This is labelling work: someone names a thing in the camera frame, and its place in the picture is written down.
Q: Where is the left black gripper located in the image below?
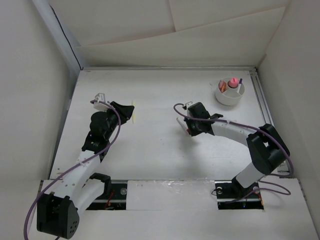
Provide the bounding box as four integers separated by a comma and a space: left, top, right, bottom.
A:
102, 102, 133, 140

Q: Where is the red capped white pen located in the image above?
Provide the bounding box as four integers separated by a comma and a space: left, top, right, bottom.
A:
176, 117, 189, 135

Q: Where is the pink capped glue bottle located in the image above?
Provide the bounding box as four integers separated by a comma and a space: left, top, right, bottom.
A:
227, 77, 239, 89

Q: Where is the purple capped white pen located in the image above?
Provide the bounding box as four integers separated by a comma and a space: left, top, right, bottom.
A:
236, 78, 243, 96

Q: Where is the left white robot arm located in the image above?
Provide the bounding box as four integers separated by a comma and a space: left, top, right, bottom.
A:
36, 99, 135, 240

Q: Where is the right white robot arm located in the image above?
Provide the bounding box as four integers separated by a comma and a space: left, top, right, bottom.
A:
182, 102, 291, 202

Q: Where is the yellow highlighter pen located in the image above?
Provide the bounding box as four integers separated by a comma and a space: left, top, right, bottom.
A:
131, 100, 136, 124

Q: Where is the white round divided container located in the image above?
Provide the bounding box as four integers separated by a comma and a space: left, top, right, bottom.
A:
215, 77, 245, 106

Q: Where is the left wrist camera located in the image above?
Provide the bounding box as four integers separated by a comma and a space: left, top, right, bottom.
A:
90, 93, 109, 112

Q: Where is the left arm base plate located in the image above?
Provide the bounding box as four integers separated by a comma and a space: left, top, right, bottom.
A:
87, 181, 128, 211

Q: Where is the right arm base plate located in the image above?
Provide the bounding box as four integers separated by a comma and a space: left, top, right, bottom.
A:
211, 180, 264, 210

